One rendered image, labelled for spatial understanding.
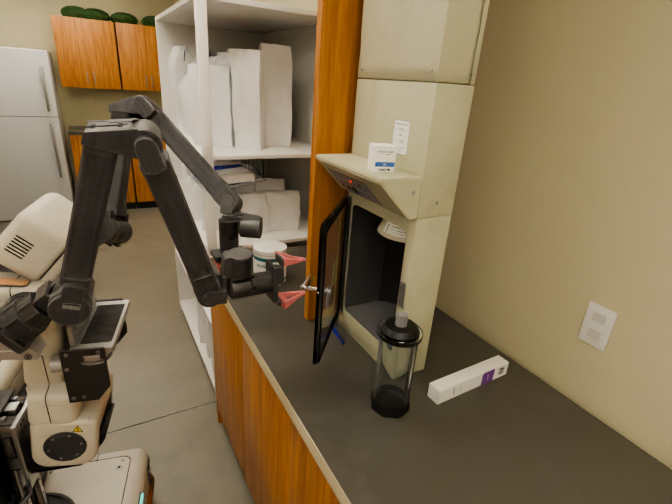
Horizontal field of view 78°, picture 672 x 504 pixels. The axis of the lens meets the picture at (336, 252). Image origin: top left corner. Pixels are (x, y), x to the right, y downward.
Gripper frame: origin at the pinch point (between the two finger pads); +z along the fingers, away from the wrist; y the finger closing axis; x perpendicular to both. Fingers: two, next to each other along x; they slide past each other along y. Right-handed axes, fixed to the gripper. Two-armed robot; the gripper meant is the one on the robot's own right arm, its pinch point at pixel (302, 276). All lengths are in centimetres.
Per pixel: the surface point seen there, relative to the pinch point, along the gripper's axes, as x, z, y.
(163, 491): 59, -39, -117
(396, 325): -26.3, 12.4, -4.5
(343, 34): 14, 18, 62
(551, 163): -22, 64, 31
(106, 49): 497, -28, 98
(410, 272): -19.1, 21.0, 4.9
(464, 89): -22, 29, 48
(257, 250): 50, 4, -9
